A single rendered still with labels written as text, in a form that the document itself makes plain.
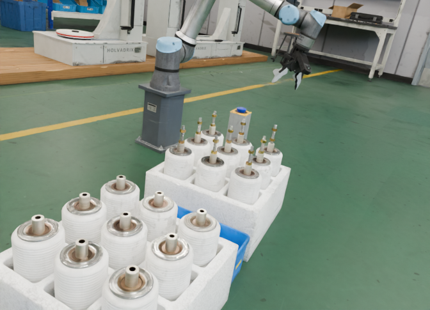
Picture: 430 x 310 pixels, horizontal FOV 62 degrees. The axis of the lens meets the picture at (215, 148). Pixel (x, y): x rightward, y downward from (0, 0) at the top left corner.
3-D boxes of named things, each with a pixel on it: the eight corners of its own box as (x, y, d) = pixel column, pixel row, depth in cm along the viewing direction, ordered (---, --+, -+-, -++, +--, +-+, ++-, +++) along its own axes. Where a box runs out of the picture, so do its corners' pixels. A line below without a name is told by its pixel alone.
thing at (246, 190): (224, 231, 111) (233, 179, 105) (221, 213, 120) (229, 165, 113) (254, 232, 113) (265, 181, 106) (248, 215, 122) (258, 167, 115)
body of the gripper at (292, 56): (290, 68, 173) (302, 44, 168) (300, 75, 167) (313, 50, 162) (278, 64, 169) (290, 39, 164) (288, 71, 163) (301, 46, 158)
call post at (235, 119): (218, 179, 159) (229, 112, 147) (224, 173, 165) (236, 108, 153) (233, 184, 157) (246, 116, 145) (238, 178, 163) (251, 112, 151)
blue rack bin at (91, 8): (61, 8, 589) (60, -6, 581) (80, 9, 620) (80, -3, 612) (80, 13, 565) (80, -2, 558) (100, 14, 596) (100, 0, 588)
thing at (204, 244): (163, 286, 87) (170, 224, 80) (185, 264, 95) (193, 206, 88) (197, 305, 83) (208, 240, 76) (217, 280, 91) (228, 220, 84)
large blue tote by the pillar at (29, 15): (-2, 25, 490) (-5, -4, 476) (26, 26, 523) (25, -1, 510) (20, 31, 468) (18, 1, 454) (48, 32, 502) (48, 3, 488)
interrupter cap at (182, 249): (143, 251, 70) (143, 248, 70) (166, 233, 77) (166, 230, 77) (175, 268, 67) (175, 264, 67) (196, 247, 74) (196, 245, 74)
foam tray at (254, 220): (141, 218, 123) (145, 171, 117) (195, 178, 157) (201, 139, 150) (247, 263, 110) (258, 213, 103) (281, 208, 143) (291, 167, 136)
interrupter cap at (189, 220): (176, 224, 80) (177, 222, 80) (194, 210, 87) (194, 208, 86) (206, 238, 77) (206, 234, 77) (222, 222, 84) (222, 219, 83)
